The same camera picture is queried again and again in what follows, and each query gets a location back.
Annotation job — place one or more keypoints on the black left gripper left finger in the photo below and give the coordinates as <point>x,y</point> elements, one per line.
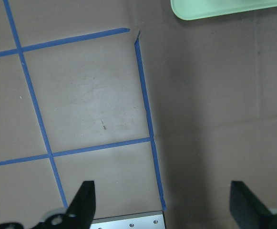
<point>78,215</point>

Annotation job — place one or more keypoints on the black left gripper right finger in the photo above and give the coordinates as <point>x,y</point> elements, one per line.
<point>248,211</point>

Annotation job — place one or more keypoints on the brown paper table cover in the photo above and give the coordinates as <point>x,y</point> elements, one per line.
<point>160,112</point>

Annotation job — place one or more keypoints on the light green tray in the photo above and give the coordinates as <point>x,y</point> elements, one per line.
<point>198,9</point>

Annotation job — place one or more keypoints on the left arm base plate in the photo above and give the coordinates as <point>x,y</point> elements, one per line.
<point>146,220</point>

